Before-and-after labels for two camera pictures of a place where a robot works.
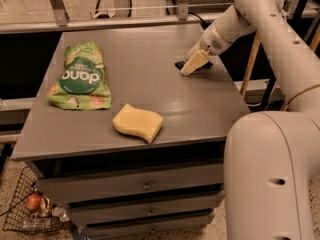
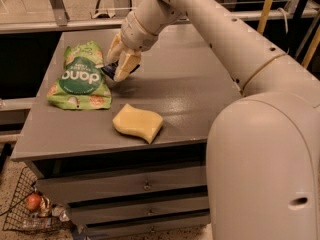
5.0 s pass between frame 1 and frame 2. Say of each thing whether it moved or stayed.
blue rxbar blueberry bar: moved
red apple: stayed
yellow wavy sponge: stayed
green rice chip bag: stayed
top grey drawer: stayed
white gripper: moved
